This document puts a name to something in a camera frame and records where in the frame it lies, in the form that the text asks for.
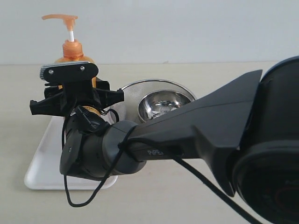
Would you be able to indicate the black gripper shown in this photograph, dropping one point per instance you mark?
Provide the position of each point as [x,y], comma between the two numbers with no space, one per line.
[60,102]

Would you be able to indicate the orange dish soap pump bottle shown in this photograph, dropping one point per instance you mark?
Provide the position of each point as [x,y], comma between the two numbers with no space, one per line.
[72,48]

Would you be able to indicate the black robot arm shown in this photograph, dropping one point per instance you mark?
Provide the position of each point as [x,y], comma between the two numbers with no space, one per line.
[243,138]

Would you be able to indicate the steel mesh colander bowl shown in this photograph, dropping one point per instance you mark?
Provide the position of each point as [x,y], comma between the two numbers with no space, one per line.
[134,92]

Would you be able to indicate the small stainless steel bowl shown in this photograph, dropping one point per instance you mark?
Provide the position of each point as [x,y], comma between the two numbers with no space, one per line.
[158,103]

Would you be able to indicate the white rectangular plastic tray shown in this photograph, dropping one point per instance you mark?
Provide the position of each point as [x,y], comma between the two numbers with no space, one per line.
[43,172]

